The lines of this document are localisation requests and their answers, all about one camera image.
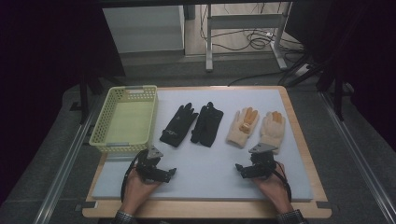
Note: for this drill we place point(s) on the beige knitted glove orange fingers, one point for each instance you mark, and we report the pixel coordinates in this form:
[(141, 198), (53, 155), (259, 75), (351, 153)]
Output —
[(243, 127), (272, 129)]

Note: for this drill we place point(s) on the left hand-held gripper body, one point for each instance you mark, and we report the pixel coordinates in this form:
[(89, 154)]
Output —
[(146, 166)]

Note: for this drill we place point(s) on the person's left hand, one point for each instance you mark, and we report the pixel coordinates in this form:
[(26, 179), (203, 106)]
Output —
[(138, 193)]

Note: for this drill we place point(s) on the white metal desk frame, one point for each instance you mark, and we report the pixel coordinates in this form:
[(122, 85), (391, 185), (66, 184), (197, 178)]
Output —
[(246, 21)]

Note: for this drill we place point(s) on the silver metal rail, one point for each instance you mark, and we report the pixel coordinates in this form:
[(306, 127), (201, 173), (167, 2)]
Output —
[(358, 155), (62, 174)]

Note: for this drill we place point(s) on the pale blue foam mat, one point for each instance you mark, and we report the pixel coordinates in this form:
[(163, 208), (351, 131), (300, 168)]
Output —
[(202, 174)]

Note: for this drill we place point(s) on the white power strip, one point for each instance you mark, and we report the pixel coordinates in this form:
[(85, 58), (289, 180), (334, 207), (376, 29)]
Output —
[(302, 69)]

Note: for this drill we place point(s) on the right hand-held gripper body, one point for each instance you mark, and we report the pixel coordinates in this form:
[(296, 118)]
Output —
[(264, 163)]

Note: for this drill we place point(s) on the person's right hand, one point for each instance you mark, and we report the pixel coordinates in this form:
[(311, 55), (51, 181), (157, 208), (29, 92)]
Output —
[(275, 191)]

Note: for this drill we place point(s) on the pale yellow plastic basket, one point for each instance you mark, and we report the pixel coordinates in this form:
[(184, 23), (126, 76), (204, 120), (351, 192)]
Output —
[(129, 121)]

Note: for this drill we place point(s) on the white cabinet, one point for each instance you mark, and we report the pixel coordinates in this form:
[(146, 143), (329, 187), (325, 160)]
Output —
[(144, 29)]

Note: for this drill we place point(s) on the wooden table board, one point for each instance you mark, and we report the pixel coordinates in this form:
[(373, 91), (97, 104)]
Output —
[(202, 209)]

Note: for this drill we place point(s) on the black glove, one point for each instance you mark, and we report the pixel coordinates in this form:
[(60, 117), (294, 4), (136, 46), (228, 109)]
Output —
[(179, 126), (208, 124)]

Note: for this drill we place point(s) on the black metal stand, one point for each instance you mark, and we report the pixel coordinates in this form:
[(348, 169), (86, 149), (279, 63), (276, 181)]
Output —
[(84, 99), (337, 93)]

